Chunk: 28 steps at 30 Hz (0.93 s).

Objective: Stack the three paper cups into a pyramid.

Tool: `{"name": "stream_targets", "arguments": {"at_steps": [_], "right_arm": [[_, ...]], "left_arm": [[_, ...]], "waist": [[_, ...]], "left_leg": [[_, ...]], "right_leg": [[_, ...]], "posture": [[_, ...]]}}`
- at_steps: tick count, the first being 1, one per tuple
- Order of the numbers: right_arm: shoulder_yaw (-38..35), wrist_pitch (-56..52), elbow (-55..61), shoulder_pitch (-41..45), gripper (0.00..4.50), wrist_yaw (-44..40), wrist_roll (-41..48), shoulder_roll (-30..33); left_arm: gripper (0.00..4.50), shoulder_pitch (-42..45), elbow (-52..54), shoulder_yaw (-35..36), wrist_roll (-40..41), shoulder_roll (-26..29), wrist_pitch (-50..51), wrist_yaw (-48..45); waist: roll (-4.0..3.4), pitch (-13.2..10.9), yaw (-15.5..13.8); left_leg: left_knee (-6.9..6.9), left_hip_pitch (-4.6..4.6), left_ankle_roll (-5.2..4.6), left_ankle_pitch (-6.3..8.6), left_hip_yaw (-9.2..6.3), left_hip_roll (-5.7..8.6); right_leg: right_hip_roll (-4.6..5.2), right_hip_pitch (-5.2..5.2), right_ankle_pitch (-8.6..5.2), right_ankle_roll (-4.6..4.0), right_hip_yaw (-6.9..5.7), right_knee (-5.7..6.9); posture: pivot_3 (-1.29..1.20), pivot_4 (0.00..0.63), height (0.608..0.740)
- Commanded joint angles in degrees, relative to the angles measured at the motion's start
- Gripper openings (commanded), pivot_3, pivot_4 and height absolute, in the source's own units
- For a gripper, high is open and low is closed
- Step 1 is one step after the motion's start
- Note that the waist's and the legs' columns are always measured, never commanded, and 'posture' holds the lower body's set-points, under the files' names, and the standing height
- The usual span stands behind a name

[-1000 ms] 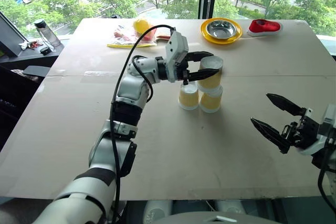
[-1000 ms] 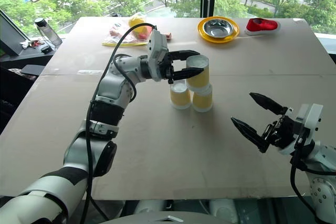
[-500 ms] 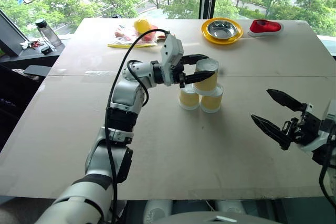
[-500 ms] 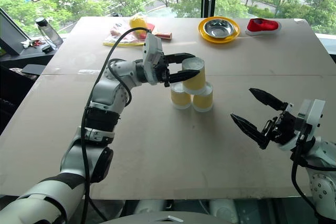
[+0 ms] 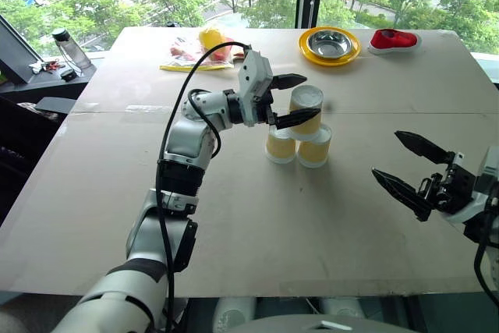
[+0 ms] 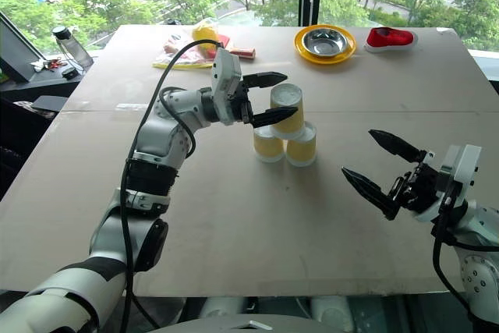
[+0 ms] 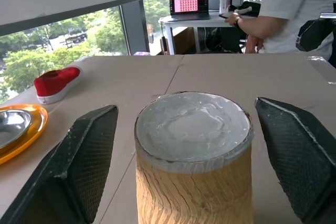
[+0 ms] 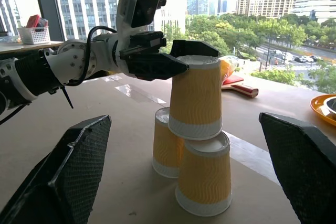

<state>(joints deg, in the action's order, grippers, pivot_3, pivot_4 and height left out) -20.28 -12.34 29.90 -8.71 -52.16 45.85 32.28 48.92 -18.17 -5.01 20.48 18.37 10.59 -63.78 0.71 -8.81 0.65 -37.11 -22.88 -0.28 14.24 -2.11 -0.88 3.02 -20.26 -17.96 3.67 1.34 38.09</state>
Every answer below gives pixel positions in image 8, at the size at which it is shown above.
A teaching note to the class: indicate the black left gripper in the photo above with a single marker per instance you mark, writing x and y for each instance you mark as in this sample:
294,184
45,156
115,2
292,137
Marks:
144,42

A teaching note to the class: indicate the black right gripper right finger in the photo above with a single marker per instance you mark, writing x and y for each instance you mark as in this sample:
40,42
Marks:
304,166

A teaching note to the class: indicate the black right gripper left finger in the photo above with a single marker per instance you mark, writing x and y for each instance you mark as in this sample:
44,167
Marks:
71,171

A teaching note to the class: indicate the yellow white paper cup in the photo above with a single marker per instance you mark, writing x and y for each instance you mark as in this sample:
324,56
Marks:
204,179
165,148
195,95

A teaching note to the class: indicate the orange plate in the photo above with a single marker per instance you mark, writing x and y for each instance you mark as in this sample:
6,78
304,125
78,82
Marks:
316,107

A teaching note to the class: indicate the metal bowl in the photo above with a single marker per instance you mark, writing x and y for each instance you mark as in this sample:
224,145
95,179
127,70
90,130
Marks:
331,106

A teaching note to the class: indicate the black zip tie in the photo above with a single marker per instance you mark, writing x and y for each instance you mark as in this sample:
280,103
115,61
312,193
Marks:
67,96

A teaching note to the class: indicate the red table tennis paddle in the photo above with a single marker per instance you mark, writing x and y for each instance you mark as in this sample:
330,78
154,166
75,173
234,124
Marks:
242,89

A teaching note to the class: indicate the wooden desk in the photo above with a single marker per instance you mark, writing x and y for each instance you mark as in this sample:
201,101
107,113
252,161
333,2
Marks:
23,47

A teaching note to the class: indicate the white plastic basket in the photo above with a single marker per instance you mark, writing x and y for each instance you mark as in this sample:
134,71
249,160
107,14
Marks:
34,36

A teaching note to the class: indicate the red packets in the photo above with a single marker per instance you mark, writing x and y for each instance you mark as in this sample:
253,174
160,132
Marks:
33,21

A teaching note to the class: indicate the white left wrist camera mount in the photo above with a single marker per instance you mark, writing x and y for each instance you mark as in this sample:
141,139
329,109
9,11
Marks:
123,11

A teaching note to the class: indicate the dark window frame post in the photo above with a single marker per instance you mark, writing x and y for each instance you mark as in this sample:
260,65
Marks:
47,6

